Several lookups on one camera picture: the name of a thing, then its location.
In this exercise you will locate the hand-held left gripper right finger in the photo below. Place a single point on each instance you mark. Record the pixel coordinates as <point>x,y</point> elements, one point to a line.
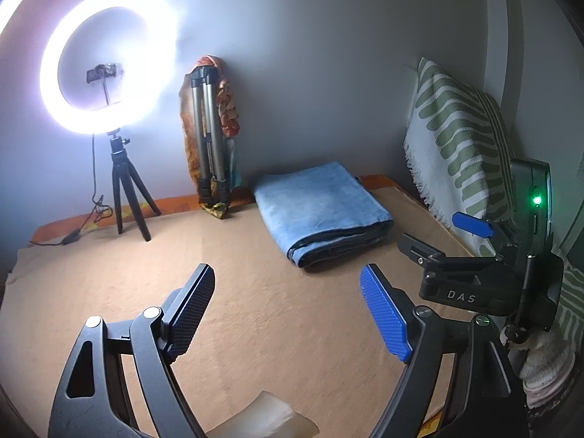
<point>385,315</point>

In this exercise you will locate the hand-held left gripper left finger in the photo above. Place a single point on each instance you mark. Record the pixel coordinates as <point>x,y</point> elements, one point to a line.
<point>191,315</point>

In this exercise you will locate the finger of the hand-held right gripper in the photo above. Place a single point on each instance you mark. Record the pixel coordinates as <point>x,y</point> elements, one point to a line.
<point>417,246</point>
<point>472,224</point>

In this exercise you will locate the light blue denim pants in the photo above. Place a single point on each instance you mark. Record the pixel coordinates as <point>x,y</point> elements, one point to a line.
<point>315,205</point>

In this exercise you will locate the person's right hand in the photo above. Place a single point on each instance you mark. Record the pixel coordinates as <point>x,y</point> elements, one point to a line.
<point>543,356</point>

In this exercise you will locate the beige blanket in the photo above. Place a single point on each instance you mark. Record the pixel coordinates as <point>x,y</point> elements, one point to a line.
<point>273,328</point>

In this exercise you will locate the small black tripod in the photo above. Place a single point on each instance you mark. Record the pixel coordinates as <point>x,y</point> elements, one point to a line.
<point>119,169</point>

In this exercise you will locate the folded silver tripod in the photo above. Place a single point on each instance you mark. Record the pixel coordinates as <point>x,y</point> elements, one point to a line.
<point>205,123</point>

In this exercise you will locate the orange patterned cloth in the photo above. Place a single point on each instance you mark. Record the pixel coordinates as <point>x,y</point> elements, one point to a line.
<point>228,114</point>

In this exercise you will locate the black phone holder clamp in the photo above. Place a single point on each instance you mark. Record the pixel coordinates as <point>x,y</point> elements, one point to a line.
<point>98,74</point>

